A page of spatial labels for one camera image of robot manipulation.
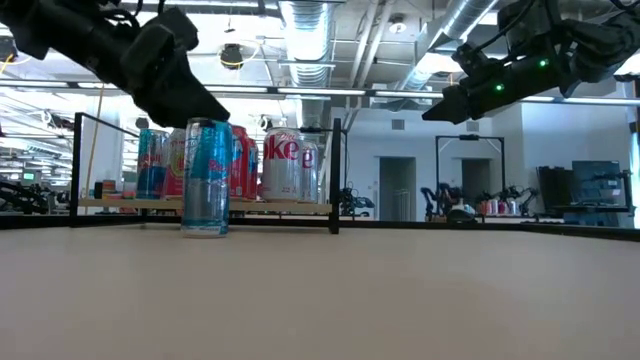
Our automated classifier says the overhead light bar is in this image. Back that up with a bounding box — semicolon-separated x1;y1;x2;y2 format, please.
0;78;640;107

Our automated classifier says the yellow extension cable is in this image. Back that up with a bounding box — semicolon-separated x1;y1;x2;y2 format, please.
84;83;105;201

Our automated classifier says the light blue Red Bull can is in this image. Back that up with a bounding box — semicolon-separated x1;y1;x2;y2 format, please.
181;117;234;239

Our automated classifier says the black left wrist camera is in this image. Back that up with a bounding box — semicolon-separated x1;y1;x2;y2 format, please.
158;5;201;52

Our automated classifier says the black background rig frame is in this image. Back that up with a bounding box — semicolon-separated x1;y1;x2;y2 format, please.
433;133;506;221

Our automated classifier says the silver ventilation duct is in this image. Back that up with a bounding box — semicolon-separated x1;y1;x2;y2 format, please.
277;0;335;131

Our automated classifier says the pink Spindrift can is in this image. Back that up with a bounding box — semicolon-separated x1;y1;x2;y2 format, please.
162;128;187;200

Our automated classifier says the dark computer workstation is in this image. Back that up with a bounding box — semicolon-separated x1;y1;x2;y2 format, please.
537;159;634;227

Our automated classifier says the silver Diet Coke can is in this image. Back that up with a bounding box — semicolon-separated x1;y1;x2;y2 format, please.
262;127;304;204
299;141;321;204

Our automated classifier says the black overhead camera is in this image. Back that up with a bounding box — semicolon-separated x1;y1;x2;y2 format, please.
218;42;247;71

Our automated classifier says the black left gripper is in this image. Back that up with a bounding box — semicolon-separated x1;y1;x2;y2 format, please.
119;7;232;130

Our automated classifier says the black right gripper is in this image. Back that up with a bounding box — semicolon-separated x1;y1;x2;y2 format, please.
422;42;526;125

